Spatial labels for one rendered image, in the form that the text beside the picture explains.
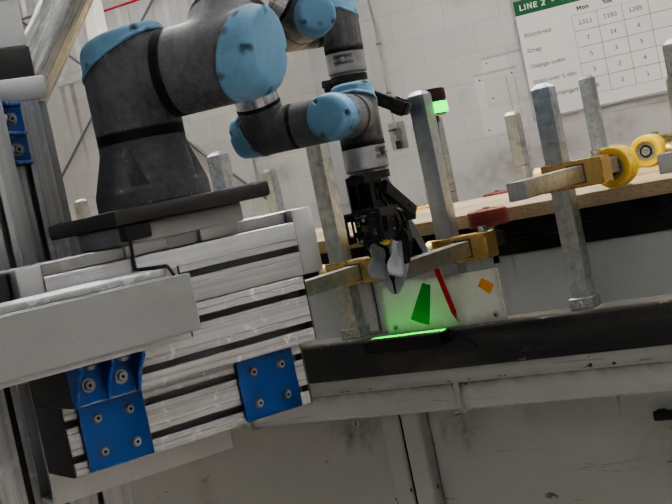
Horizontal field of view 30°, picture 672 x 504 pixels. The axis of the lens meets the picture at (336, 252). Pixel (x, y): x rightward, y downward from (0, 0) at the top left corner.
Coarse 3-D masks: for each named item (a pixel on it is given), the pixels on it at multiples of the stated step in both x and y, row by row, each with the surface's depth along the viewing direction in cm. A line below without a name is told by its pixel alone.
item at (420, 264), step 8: (496, 232) 249; (504, 240) 251; (440, 248) 232; (448, 248) 231; (456, 248) 233; (464, 248) 236; (416, 256) 224; (424, 256) 222; (432, 256) 225; (440, 256) 228; (448, 256) 230; (456, 256) 233; (464, 256) 236; (416, 264) 219; (424, 264) 222; (432, 264) 224; (440, 264) 227; (408, 272) 217; (416, 272) 219; (424, 272) 222
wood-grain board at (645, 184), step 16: (640, 176) 267; (656, 176) 252; (576, 192) 255; (592, 192) 243; (608, 192) 241; (624, 192) 240; (640, 192) 238; (656, 192) 236; (464, 208) 292; (480, 208) 274; (512, 208) 252; (528, 208) 250; (544, 208) 248; (416, 224) 263; (432, 224) 262; (464, 224) 258; (320, 240) 280
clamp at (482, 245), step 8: (488, 232) 238; (432, 240) 245; (440, 240) 241; (448, 240) 240; (456, 240) 240; (464, 240) 239; (472, 240) 238; (480, 240) 237; (488, 240) 237; (496, 240) 240; (432, 248) 243; (472, 248) 238; (480, 248) 237; (488, 248) 237; (496, 248) 240; (472, 256) 238; (480, 256) 238; (488, 256) 237; (448, 264) 241
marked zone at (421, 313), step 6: (420, 288) 245; (426, 288) 244; (420, 294) 245; (426, 294) 245; (420, 300) 246; (426, 300) 245; (420, 306) 246; (426, 306) 245; (414, 312) 247; (420, 312) 246; (426, 312) 245; (414, 318) 247; (420, 318) 246; (426, 318) 245
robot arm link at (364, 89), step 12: (348, 84) 209; (360, 84) 209; (372, 84) 211; (360, 96) 207; (372, 96) 210; (372, 108) 209; (372, 120) 208; (372, 132) 209; (348, 144) 210; (360, 144) 209; (372, 144) 209
